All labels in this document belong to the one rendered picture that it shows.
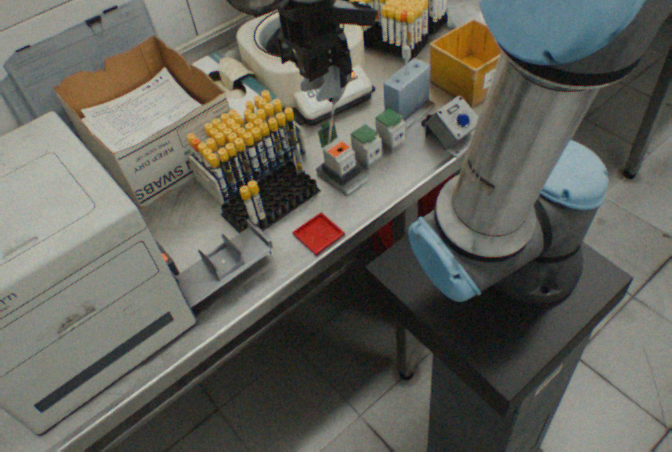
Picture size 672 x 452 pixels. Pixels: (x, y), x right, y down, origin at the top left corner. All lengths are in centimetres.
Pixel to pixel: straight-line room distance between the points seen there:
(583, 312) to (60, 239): 72
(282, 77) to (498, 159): 76
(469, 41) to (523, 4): 99
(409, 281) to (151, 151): 53
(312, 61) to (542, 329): 52
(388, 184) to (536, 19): 77
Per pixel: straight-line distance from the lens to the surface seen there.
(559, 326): 94
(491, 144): 58
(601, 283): 100
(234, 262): 104
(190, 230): 116
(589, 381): 198
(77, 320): 91
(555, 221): 79
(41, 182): 91
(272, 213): 111
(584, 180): 80
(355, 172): 116
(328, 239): 109
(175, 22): 150
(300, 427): 187
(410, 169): 119
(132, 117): 135
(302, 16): 90
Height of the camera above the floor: 173
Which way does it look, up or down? 48 degrees down
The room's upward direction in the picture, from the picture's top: 8 degrees counter-clockwise
